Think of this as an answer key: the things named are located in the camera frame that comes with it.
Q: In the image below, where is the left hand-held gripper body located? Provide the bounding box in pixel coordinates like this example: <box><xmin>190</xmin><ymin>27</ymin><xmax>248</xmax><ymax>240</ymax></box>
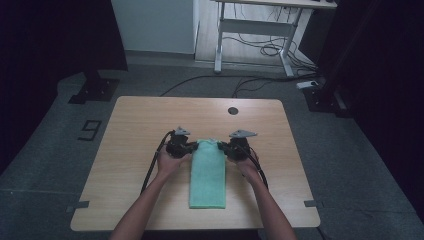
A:
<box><xmin>165</xmin><ymin>126</ymin><xmax>192</xmax><ymax>159</ymax></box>

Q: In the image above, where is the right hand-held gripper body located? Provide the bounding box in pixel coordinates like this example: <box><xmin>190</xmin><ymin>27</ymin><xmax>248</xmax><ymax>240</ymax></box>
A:
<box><xmin>227</xmin><ymin>129</ymin><xmax>259</xmax><ymax>162</ymax></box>

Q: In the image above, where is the green cloth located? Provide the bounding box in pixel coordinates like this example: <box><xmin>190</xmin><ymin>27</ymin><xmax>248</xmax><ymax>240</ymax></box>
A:
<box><xmin>188</xmin><ymin>137</ymin><xmax>227</xmax><ymax>210</ymax></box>

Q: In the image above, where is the person's right hand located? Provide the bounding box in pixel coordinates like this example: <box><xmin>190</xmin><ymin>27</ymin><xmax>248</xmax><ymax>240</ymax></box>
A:
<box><xmin>229</xmin><ymin>148</ymin><xmax>262</xmax><ymax>182</ymax></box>

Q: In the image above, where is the person's left hand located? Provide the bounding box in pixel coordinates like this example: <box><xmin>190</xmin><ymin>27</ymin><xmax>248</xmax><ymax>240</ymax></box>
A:
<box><xmin>155</xmin><ymin>148</ymin><xmax>192</xmax><ymax>180</ymax></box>

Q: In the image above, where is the grey tape strip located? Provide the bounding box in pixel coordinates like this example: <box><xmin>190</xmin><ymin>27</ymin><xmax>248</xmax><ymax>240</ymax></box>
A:
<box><xmin>65</xmin><ymin>200</ymin><xmax>91</xmax><ymax>213</ymax></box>
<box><xmin>303</xmin><ymin>199</ymin><xmax>325</xmax><ymax>209</ymax></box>

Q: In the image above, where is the white power strip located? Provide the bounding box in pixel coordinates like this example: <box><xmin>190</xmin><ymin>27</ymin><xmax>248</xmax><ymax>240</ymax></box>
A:
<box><xmin>296</xmin><ymin>80</ymin><xmax>320</xmax><ymax>91</ymax></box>

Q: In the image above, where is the black stand base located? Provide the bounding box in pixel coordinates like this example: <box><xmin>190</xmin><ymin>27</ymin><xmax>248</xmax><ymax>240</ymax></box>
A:
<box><xmin>302</xmin><ymin>82</ymin><xmax>354</xmax><ymax>119</ymax></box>
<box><xmin>68</xmin><ymin>69</ymin><xmax>121</xmax><ymax>105</ymax></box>

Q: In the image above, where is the dark curtain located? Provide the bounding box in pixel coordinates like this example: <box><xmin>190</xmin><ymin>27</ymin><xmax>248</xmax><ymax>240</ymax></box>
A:
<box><xmin>0</xmin><ymin>0</ymin><xmax>130</xmax><ymax>174</ymax></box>
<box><xmin>316</xmin><ymin>0</ymin><xmax>424</xmax><ymax>223</ymax></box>

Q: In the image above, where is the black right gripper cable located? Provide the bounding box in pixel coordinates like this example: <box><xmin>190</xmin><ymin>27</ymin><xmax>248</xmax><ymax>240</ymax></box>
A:
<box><xmin>243</xmin><ymin>143</ymin><xmax>270</xmax><ymax>190</ymax></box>

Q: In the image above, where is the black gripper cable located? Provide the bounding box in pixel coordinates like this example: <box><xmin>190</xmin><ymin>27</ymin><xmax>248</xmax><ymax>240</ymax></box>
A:
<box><xmin>139</xmin><ymin>129</ymin><xmax>176</xmax><ymax>195</ymax></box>
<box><xmin>243</xmin><ymin>143</ymin><xmax>270</xmax><ymax>190</ymax></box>

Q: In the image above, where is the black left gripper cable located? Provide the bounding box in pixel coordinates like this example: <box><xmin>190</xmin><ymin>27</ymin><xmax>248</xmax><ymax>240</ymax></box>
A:
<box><xmin>139</xmin><ymin>129</ymin><xmax>176</xmax><ymax>195</ymax></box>

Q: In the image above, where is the long black floor cable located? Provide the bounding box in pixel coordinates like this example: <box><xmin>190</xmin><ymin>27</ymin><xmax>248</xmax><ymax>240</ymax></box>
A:
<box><xmin>159</xmin><ymin>74</ymin><xmax>303</xmax><ymax>98</ymax></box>

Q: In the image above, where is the tangle of black cables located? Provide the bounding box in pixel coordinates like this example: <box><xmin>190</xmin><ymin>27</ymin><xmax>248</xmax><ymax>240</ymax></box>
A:
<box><xmin>222</xmin><ymin>33</ymin><xmax>318</xmax><ymax>76</ymax></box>

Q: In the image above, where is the white metal desk frame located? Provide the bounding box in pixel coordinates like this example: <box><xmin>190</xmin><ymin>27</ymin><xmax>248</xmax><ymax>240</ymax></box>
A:
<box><xmin>213</xmin><ymin>0</ymin><xmax>338</xmax><ymax>79</ymax></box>

